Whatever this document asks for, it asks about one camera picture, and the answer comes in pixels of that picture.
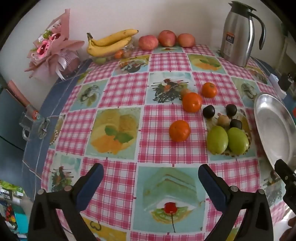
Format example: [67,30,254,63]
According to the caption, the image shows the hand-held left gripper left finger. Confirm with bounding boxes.
[28,163,104,241]

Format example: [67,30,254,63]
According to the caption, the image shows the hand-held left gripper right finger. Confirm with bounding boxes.
[198,163,274,241]

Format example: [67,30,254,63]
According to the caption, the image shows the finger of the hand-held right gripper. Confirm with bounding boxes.
[274,159,296,209]

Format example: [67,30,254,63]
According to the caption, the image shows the green jujube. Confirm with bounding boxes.
[227,127,250,154]
[206,126,229,155]

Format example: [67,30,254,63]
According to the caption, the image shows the stainless steel bowl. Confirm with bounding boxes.
[254,92,296,173]

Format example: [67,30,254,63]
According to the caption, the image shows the small tan round fruit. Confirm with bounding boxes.
[218,115,230,127]

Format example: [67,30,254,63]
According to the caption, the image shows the dark plum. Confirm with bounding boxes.
[230,119,243,130]
[226,104,237,117]
[203,105,215,119]

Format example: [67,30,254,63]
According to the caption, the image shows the orange with stem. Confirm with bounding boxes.
[201,82,218,98]

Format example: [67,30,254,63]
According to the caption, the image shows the teal box with red label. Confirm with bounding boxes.
[283,94,296,116]

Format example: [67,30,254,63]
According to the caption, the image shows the clear glass mug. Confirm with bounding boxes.
[19,111,48,141]

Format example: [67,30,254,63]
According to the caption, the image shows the black power adapter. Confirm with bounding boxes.
[279,73,289,92]

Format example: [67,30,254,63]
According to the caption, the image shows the white power strip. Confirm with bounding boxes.
[269,74,286,99]

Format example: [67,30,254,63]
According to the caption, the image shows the pink checked tablecloth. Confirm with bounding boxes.
[40,44,296,241]

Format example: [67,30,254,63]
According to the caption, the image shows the pink wooden rod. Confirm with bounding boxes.
[7,81,35,112]

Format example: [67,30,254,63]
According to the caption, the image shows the white wooden furniture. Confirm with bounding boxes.
[281,23,296,77]

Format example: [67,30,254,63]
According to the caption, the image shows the yellow banana bunch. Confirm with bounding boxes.
[87,28,139,57]

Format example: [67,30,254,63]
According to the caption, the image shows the clear fruit container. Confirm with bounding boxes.
[92,39,137,65]

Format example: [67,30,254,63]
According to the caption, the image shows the pink flower bouquet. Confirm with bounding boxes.
[25,8,86,81]

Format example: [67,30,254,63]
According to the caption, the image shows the steel thermos jug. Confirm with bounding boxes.
[220,1,266,67]

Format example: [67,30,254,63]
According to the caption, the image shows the red apple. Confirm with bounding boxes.
[177,33,196,48]
[158,30,177,47]
[138,35,159,51]

